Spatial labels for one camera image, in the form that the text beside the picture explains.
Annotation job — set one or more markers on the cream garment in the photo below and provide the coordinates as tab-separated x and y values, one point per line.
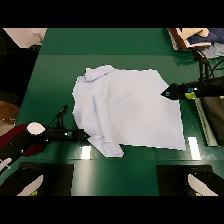
195	32

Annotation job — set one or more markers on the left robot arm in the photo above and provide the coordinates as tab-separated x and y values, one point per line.
36	128

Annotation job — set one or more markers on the dark red garment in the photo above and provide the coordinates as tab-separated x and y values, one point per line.
13	135

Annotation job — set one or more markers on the silver frame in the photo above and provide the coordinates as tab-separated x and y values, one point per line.
206	123

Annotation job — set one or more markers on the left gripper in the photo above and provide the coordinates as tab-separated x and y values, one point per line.
76	135

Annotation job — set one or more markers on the dark blue garment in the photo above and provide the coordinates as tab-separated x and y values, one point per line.
203	38

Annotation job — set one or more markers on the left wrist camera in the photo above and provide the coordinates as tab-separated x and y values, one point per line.
62	111

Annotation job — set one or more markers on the light blue shirt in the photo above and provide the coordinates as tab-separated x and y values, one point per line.
130	106

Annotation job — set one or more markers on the pale blue garment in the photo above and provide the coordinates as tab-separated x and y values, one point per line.
215	50

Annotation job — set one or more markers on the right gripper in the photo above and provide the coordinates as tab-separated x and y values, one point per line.
174	92

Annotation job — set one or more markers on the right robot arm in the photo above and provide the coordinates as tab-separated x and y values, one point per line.
207	89

